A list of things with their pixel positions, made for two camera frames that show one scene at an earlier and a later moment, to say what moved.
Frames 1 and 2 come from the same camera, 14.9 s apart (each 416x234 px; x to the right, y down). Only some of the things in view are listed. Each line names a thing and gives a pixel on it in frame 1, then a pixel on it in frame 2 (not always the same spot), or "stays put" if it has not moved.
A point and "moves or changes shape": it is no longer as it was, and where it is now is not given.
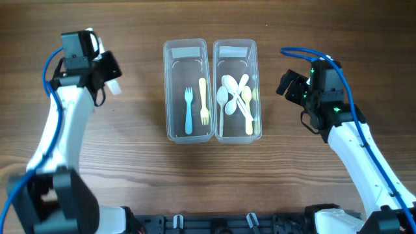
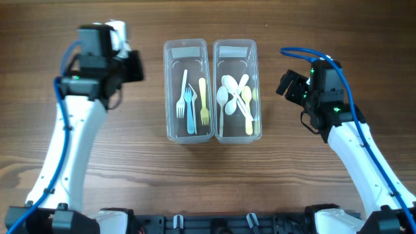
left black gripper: x=115 y=71 to x=134 y=73
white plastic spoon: x=240 y=102 to x=257 y=125
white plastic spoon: x=231 y=85 stays put
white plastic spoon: x=222 y=97 stays put
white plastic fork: x=114 y=86 moves or changes shape
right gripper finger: x=286 y=80 stays put
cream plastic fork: x=204 y=112 stays put
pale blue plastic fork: x=188 y=97 stays put
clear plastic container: x=188 y=100 stays put
